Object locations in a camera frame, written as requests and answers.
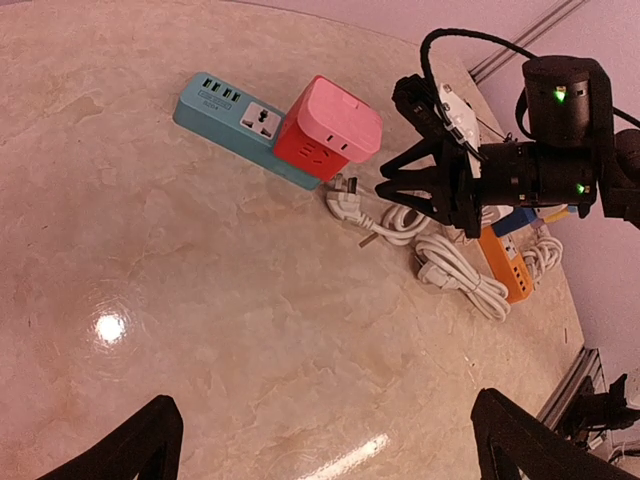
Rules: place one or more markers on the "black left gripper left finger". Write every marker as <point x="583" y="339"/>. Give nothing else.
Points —
<point x="146" y="446"/>

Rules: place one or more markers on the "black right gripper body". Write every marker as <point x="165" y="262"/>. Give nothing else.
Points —
<point x="508" y="177"/>

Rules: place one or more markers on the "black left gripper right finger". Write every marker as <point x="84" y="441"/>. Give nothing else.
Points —
<point x="512" y="444"/>

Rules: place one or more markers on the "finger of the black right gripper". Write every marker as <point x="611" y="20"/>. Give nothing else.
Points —
<point x="422" y="155"/>
<point x="419" y="191"/>

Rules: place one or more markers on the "pink plug adapter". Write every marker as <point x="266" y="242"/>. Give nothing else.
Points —
<point x="340" y="121"/>

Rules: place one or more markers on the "red cube socket adapter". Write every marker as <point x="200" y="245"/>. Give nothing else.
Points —
<point x="299" y="150"/>

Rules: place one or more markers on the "light blue power strip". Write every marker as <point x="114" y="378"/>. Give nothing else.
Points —
<point x="239" y="122"/>

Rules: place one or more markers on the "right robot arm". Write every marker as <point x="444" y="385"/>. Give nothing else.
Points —
<point x="572" y="155"/>

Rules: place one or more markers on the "blue cube adapter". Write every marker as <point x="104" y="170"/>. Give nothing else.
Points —
<point x="517" y="219"/>

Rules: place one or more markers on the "orange power strip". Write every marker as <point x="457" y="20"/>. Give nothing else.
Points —
<point x="507" y="264"/>

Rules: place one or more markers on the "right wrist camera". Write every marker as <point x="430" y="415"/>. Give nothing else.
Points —
<point x="437" y="114"/>

